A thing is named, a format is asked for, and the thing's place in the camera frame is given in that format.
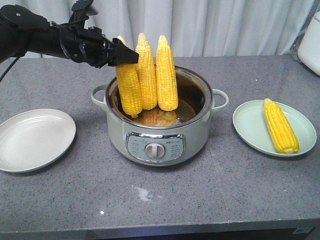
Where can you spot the green electric cooking pot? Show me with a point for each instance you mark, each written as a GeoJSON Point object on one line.
{"type": "Point", "coordinates": [144, 141]}

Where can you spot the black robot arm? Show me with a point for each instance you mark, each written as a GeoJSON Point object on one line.
{"type": "Point", "coordinates": [23, 31]}

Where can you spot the white rice cooker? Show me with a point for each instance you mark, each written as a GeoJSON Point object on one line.
{"type": "Point", "coordinates": [309, 48]}

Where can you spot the white round plate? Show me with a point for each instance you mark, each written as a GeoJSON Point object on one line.
{"type": "Point", "coordinates": [34, 139]}

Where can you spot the green round plate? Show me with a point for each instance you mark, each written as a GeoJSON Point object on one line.
{"type": "Point", "coordinates": [249, 123]}

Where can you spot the yellow corn cob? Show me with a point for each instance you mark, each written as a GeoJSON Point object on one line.
{"type": "Point", "coordinates": [167, 91]}
{"type": "Point", "coordinates": [280, 130]}
{"type": "Point", "coordinates": [146, 73]}
{"type": "Point", "coordinates": [129, 89]}

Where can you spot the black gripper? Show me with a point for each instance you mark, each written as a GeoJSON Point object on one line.
{"type": "Point", "coordinates": [89, 45]}

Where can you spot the white pleated curtain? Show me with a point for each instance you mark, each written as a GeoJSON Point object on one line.
{"type": "Point", "coordinates": [207, 28]}

